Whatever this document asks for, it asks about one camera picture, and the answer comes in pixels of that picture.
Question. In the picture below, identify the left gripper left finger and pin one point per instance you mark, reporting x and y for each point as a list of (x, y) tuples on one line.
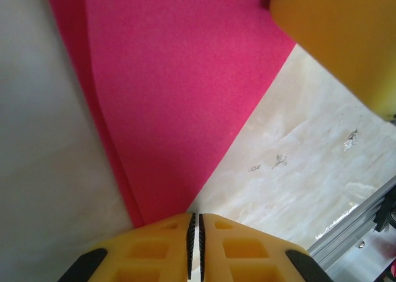
[(145, 254)]

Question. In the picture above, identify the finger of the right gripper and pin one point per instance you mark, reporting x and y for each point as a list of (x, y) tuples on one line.
[(340, 31)]

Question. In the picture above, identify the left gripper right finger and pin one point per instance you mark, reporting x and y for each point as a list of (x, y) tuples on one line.
[(247, 257)]

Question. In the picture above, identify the wide aluminium base rail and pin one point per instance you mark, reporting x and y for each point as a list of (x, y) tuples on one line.
[(355, 232)]

